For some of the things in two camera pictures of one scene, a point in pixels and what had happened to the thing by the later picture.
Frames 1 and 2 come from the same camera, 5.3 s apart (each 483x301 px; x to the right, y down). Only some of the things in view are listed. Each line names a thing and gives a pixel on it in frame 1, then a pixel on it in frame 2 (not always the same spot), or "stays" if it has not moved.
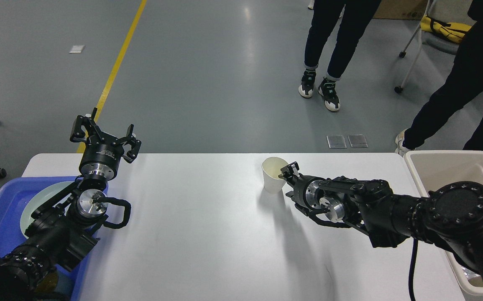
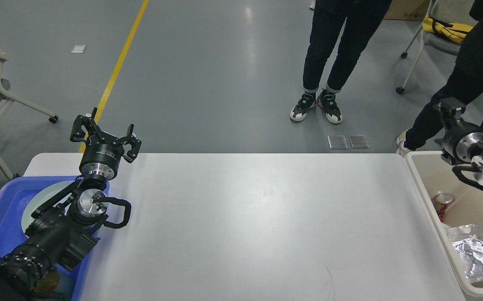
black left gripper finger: (135, 145) stays
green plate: (42, 197) stays
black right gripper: (307, 192) → (450, 109)
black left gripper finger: (77, 134) stays
